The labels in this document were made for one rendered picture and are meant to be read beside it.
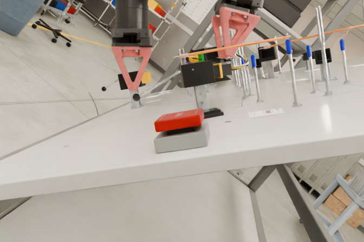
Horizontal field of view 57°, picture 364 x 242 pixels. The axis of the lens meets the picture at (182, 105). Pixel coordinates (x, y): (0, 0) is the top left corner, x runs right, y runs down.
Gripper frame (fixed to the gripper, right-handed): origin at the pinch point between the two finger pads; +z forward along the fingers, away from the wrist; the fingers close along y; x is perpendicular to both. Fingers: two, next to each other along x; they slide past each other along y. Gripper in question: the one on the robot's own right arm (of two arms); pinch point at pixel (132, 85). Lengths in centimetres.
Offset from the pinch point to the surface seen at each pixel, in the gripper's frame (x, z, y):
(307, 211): -45, 34, 23
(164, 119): -4.0, 3.0, -24.4
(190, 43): -23, -16, 93
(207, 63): -12.9, -3.9, -2.0
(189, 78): -9.8, -1.3, -2.0
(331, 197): -405, 260, 608
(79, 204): 10.4, 22.5, 4.0
